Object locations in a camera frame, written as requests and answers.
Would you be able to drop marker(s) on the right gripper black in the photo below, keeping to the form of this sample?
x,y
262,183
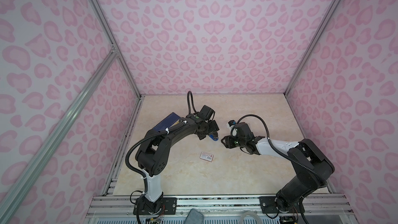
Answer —
x,y
228,141

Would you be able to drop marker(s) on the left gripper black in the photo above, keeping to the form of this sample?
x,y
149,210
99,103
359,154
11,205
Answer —
x,y
214,127

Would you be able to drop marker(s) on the red white staple box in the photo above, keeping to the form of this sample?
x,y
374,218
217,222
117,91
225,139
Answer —
x,y
207,156

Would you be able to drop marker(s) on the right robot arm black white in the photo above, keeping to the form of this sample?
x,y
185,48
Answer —
x,y
311,166

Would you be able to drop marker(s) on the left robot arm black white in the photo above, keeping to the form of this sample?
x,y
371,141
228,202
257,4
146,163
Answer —
x,y
154,149

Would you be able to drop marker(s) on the dark blue booklet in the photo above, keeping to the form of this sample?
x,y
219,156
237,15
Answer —
x,y
167,122

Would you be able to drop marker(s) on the grey cloth pad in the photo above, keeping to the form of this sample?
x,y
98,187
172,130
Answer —
x,y
194,217

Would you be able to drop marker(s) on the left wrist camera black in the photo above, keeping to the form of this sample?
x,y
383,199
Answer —
x,y
206,113

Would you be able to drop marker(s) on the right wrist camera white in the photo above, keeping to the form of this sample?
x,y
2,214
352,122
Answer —
x,y
231,123

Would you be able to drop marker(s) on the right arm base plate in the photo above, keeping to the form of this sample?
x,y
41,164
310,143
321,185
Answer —
x,y
273,205

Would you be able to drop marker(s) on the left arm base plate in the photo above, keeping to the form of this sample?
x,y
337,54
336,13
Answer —
x,y
163,205

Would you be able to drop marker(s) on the aluminium front rail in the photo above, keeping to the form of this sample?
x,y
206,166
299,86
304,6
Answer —
x,y
223,209

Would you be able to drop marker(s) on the aluminium corner frame post left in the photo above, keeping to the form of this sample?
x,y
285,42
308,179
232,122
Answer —
x,y
104,23

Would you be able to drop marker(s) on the aluminium corner frame post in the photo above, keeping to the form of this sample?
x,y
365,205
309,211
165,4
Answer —
x,y
104,23
325,21

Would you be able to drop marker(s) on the aluminium corner frame post right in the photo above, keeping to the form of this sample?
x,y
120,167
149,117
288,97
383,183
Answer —
x,y
325,21

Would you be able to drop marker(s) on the aluminium diagonal frame bar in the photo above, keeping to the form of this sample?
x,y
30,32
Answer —
x,y
31,173

